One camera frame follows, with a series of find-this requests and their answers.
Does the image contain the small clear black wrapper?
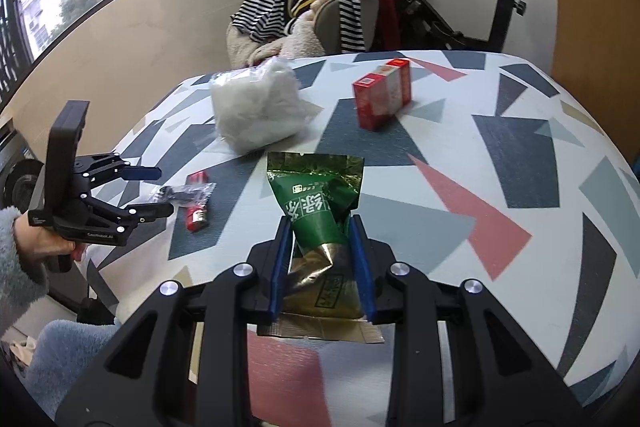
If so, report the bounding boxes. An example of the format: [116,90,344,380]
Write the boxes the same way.
[131,182,216,207]

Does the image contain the green gold tea packet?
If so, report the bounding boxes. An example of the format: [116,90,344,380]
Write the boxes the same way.
[256,152,384,345]

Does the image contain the red cigarette box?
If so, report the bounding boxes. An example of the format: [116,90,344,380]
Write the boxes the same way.
[352,58,412,131]

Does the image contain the grey fluffy sleeve forearm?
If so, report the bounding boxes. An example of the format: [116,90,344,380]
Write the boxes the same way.
[0,207,48,335]

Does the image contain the person's left hand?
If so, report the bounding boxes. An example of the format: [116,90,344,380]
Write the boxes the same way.
[13,213,86,270]

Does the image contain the small red lighter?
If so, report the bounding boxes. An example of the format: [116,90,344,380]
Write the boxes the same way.
[186,170,208,233]

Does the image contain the black scooter wheel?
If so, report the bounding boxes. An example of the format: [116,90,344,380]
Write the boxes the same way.
[1,158,43,212]

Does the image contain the white plastic bag of cotton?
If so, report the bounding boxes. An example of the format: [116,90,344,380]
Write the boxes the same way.
[209,57,321,154]

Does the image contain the geometric patterned tablecloth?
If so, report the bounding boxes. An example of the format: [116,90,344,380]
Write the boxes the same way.
[85,51,639,405]

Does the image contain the beige fleece garment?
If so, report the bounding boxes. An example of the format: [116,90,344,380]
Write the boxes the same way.
[226,0,330,68]

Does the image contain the tan chair with clothes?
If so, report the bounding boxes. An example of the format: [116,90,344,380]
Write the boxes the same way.
[310,0,400,55]

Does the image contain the wooden panel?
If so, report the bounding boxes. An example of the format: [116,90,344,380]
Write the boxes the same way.
[552,0,639,148]

